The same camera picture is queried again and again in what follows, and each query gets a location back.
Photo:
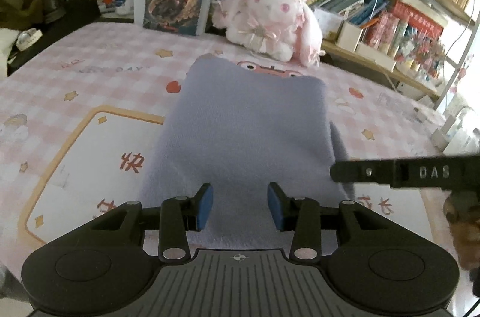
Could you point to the pink patterned box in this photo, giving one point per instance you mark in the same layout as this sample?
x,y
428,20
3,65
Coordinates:
x,y
380,32

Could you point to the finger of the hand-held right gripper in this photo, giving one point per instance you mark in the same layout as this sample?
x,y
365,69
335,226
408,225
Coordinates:
x,y
356,171

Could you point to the lilac and mauve sweater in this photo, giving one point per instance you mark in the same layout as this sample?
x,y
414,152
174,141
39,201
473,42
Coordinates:
x,y
247,129

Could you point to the white power stand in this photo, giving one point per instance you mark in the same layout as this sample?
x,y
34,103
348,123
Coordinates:
x,y
453,133

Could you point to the white pen holder box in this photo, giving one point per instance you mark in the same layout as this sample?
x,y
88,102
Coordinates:
x,y
348,38

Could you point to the pink white plush rabbit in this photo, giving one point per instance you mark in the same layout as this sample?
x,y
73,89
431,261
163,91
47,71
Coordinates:
x,y
270,17

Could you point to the pink checked cartoon desk mat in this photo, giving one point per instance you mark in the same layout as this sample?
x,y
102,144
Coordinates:
x,y
93,77

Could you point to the red box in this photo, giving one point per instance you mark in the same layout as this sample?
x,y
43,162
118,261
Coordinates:
x,y
416,19

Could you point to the white card box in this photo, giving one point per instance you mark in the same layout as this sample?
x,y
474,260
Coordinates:
x,y
326,23

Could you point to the row of colourful figurines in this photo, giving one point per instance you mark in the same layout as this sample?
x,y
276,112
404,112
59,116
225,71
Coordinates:
x,y
416,51

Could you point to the white wristwatch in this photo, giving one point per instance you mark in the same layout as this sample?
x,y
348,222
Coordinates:
x,y
28,39

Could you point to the flat white box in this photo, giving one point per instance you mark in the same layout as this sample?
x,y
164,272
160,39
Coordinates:
x,y
375,56

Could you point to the person's right hand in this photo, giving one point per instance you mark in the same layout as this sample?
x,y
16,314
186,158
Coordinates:
x,y
467,227

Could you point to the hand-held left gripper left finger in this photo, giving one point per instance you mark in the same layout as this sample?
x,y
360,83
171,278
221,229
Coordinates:
x,y
205,206

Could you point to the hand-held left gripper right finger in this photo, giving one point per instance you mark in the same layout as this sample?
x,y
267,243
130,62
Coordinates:
x,y
275,206

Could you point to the black flat case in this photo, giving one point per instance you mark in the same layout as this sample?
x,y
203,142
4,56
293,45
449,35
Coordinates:
x,y
71,25

